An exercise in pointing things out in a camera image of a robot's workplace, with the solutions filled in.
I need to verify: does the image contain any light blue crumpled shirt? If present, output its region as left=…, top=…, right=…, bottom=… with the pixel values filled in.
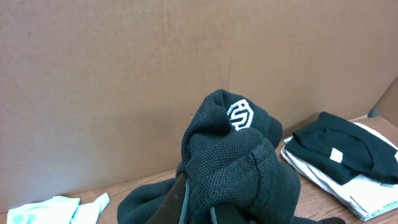
left=6, top=193, right=110, bottom=224

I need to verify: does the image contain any folded black shirt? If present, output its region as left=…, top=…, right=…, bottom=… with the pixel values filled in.
left=285, top=112, right=397, bottom=185

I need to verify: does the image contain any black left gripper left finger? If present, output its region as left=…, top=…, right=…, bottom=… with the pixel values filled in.
left=146, top=173, right=188, bottom=224

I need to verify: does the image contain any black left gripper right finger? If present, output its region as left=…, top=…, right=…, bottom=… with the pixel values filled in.
left=210, top=203, right=249, bottom=224

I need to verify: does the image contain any folded beige garment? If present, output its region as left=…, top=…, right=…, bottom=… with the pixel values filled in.
left=281, top=123, right=397, bottom=221

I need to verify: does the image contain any black mesh shirt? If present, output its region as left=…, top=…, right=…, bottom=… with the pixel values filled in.
left=117, top=90, right=307, bottom=223

